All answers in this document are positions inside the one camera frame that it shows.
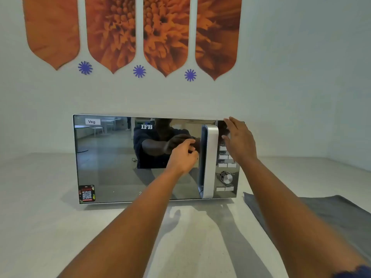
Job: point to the person's left hand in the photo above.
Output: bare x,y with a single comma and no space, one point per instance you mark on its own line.
180,159

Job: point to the person's right hand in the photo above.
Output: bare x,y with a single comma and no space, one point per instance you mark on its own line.
241,143

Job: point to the person's right thumb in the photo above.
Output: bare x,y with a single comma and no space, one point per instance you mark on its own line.
226,140

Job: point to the person's left fingers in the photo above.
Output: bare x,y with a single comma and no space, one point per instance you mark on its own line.
192,153

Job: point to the mirror-front microwave oven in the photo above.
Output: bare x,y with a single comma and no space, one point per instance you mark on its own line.
116,165

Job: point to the person's left forearm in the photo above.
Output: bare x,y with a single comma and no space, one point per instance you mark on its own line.
136,220

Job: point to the person's right forearm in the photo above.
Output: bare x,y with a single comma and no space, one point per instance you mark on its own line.
287,220

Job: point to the silver microwave dial knob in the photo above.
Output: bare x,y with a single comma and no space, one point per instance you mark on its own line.
226,177

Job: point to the white label sticker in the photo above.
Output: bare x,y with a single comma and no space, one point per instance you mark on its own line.
92,122

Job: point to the dark code sticker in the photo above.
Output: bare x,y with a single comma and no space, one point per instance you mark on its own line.
86,194

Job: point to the grey cloth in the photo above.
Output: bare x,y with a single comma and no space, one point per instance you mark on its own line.
333,214

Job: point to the orange flower wall decal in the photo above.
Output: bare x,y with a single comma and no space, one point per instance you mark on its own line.
111,31

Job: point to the plain orange petal wall decal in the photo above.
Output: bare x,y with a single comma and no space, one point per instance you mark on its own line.
52,28

